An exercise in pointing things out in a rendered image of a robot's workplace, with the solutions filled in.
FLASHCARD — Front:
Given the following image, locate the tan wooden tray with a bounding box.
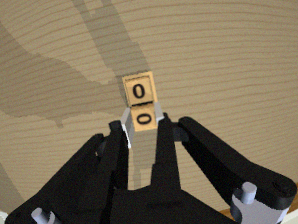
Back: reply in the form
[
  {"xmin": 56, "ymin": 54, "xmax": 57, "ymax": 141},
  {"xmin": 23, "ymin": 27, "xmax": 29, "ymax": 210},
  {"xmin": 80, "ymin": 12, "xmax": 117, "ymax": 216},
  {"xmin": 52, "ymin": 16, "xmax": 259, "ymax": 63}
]
[{"xmin": 122, "ymin": 71, "xmax": 157, "ymax": 107}]

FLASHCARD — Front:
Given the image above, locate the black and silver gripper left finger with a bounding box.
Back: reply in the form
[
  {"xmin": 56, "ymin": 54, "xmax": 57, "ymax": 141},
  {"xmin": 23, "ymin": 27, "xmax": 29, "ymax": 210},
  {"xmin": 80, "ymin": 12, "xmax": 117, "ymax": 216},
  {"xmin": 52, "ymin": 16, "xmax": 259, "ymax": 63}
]
[{"xmin": 4, "ymin": 107, "xmax": 134, "ymax": 224}]

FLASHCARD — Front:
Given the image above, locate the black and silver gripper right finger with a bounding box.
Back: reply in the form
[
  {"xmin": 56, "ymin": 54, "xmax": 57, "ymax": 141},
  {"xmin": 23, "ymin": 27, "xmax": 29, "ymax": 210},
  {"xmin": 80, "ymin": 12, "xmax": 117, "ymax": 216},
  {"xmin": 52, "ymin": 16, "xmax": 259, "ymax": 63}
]
[{"xmin": 143, "ymin": 101, "xmax": 297, "ymax": 224}]

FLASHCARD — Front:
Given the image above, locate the tan wooden calendar cube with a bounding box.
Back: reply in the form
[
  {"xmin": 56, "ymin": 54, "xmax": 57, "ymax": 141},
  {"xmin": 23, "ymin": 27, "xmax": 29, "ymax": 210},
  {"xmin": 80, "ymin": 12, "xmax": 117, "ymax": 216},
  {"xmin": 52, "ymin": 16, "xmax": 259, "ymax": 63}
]
[
  {"xmin": 125, "ymin": 76, "xmax": 153, "ymax": 105},
  {"xmin": 130, "ymin": 101, "xmax": 158, "ymax": 131}
]

